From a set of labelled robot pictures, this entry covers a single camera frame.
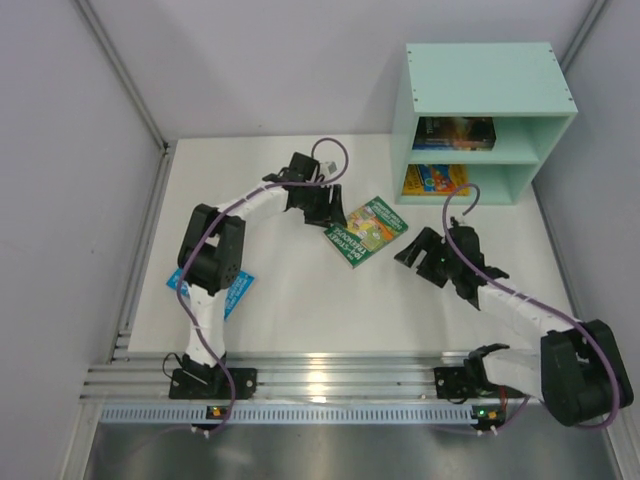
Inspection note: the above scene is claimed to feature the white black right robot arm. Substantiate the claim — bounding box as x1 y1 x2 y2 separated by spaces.
395 222 634 427

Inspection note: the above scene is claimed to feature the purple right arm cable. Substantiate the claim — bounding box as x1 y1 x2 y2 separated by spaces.
443 183 624 436

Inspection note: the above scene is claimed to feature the blue Treehouse book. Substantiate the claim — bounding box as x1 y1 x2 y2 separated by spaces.
166 268 255 322

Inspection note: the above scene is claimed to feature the yellow 130-Storey Treehouse book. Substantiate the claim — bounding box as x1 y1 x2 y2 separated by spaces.
402 164 469 196

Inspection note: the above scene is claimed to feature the grey slotted cable duct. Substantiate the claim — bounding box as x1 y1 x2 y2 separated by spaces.
100 404 505 426

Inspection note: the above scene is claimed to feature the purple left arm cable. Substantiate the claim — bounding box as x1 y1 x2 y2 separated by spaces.
177 137 351 436

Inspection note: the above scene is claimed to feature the Animal Farm book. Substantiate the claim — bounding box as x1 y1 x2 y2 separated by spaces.
412 144 454 151

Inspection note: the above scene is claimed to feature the A Tale of Two Cities book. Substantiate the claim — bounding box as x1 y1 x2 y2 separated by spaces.
452 140 495 151

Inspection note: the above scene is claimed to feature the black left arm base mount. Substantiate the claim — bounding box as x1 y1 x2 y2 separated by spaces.
168 354 258 400

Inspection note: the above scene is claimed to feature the Three Days to See book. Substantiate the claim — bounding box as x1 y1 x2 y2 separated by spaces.
414 117 496 145

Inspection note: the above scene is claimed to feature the mint green shelf cabinet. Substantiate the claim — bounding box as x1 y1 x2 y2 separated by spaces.
390 42 578 205

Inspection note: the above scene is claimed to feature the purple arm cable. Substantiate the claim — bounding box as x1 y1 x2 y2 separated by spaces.
177 137 351 436
443 183 624 436

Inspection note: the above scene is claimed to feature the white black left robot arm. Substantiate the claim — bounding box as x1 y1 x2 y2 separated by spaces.
176 152 346 392

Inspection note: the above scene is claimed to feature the aluminium rail frame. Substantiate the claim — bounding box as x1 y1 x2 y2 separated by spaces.
81 1 583 403

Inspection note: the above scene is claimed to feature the green Treehouse book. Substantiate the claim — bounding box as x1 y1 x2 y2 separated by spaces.
324 196 409 269

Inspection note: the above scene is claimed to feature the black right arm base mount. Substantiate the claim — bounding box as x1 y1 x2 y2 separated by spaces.
433 343 508 404

